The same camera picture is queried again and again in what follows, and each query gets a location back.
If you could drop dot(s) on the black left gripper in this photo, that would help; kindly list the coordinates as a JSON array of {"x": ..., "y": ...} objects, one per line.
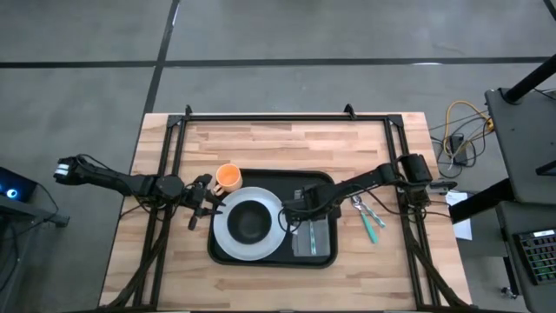
[{"x": 194, "y": 197}]

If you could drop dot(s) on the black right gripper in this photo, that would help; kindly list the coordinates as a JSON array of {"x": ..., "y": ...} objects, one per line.
[{"x": 317, "y": 202}]

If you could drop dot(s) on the white round plate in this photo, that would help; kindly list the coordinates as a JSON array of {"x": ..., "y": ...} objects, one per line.
[{"x": 221, "y": 235}]

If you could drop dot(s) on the orange mug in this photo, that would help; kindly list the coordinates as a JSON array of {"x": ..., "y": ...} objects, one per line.
[{"x": 228, "y": 177}]

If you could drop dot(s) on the grey cloth napkin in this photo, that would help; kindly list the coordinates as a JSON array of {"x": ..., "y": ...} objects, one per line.
[{"x": 323, "y": 239}]

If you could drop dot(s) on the black bowl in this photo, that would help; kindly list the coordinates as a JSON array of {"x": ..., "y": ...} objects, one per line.
[{"x": 249, "y": 222}]

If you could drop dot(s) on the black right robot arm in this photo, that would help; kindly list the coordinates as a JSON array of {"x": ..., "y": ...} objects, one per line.
[{"x": 373, "y": 176}]

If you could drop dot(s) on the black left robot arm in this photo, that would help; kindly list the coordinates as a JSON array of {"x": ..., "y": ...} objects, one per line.
[{"x": 121, "y": 182}]

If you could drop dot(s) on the black plastic tray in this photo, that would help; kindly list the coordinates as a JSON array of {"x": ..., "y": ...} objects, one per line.
[{"x": 278, "y": 178}]

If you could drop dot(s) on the white paper sheet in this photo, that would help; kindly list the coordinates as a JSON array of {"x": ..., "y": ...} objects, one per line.
[{"x": 461, "y": 226}]

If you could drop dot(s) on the black power adapter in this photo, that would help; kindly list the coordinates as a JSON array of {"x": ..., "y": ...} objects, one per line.
[{"x": 457, "y": 143}]

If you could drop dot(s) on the device with blue light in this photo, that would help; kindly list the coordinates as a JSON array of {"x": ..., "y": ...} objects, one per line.
[{"x": 13, "y": 184}]

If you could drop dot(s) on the grey equipment cart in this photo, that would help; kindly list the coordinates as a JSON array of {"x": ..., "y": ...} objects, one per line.
[{"x": 525, "y": 148}]

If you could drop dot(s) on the keypad with coloured keys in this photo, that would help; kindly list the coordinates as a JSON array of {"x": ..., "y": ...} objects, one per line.
[{"x": 538, "y": 256}]

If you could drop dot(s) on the black slanted pole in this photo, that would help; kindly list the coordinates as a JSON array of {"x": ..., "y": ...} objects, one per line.
[{"x": 530, "y": 78}]

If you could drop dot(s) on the black aluminium table frame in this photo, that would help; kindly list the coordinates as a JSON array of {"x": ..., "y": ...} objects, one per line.
[{"x": 286, "y": 117}]

